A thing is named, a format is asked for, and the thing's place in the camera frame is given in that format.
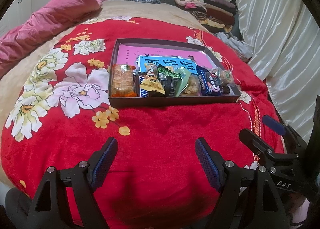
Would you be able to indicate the pink quilt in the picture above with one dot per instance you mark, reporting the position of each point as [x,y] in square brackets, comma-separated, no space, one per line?
[50,19]

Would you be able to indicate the round green label pastry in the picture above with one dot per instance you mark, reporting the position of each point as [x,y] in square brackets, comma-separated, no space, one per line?
[227,77]

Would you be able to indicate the orange fried snack packet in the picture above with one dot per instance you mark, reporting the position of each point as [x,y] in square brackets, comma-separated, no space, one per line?
[184,76]

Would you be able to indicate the yellow triangular snack packet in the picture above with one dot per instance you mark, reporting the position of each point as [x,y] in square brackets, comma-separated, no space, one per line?
[152,84]

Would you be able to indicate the red floral blanket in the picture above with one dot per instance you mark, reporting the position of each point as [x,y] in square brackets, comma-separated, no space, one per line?
[162,124]

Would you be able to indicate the clear packet brown cake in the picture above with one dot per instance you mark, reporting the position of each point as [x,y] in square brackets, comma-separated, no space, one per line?
[192,86]

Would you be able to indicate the orange crispy snack packet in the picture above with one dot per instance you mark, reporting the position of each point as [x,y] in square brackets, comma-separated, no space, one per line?
[122,81]

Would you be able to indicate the dark brown roll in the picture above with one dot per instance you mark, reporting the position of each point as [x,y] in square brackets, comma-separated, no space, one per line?
[225,90]

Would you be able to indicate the green pea snack packet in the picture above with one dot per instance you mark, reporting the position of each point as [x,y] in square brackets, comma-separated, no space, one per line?
[170,81]

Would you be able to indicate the brown chocolate bar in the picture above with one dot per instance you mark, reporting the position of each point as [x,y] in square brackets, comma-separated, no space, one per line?
[140,79]

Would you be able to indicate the person's right forearm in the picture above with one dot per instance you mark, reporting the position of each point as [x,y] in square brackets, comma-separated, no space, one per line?
[302,214]

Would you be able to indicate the blue cookie packet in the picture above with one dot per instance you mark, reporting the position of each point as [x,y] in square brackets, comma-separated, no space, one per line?
[207,81]

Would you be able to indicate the stack of folded clothes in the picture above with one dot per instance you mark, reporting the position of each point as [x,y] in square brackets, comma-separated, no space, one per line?
[215,11]

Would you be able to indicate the clear packet red snack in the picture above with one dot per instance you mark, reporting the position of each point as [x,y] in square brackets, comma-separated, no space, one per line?
[217,71]

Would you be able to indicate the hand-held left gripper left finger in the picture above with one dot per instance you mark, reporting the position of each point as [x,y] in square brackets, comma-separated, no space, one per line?
[105,161]

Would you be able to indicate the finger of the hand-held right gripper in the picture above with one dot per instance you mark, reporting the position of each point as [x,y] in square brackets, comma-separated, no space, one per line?
[273,124]
[252,141]

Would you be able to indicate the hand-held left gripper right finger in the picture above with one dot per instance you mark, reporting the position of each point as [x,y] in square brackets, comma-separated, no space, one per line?
[207,161]

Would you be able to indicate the dark cardboard box tray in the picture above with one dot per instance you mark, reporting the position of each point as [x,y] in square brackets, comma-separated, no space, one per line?
[175,101]

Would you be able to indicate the white crumpled cloth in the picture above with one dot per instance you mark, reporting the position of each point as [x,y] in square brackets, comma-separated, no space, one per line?
[235,44]

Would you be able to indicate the pink book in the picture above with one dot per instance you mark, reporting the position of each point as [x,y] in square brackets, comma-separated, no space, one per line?
[130,54]

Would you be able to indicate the white wardrobe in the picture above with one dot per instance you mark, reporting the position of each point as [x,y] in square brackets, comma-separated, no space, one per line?
[15,14]

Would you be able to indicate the person's dark grey clothing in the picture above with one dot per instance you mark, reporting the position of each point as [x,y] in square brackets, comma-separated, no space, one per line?
[17,206]

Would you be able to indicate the white satin curtain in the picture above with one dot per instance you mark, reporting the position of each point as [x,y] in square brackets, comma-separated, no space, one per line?
[275,31]

